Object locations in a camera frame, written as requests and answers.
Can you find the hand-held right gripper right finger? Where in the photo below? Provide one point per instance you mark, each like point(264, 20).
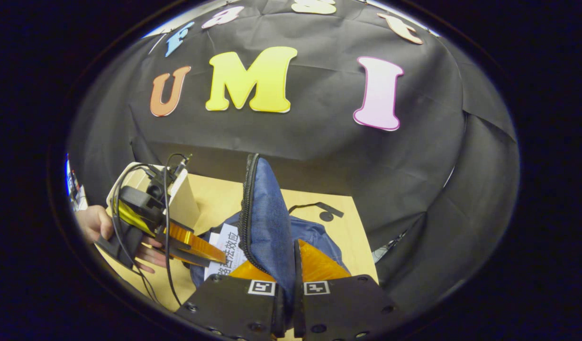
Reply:
point(348, 305)

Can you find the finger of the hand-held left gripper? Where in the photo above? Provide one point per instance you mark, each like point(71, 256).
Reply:
point(196, 241)
point(189, 258)

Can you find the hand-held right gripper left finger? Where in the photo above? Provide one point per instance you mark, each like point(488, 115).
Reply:
point(224, 305)

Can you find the white book with blue edge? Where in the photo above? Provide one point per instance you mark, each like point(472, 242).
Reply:
point(227, 246)

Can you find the white plastic bookshelf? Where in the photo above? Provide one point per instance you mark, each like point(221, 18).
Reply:
point(186, 203)

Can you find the blue schoolbag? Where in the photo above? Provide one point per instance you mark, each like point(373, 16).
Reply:
point(269, 218)

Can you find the black table grommet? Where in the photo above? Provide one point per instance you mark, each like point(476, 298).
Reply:
point(326, 216)

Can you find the black backdrop cloth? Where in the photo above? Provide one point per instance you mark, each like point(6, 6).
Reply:
point(319, 142)

